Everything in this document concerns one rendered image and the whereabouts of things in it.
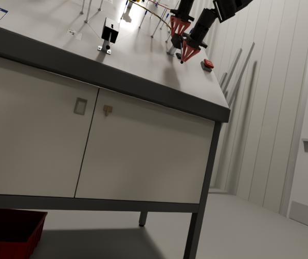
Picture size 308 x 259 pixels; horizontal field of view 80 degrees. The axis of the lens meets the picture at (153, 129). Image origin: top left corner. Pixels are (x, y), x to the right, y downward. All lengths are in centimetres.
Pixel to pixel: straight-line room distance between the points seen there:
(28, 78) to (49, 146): 22
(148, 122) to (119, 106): 13
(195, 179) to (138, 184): 28
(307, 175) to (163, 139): 248
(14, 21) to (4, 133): 33
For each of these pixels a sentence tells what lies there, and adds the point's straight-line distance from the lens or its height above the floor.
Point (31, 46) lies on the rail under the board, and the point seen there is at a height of 84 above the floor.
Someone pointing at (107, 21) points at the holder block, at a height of 100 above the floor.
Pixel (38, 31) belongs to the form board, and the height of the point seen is 91.
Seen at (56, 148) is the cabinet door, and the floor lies 56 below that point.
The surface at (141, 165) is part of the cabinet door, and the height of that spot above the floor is 54.
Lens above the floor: 66
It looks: 3 degrees up
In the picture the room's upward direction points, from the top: 12 degrees clockwise
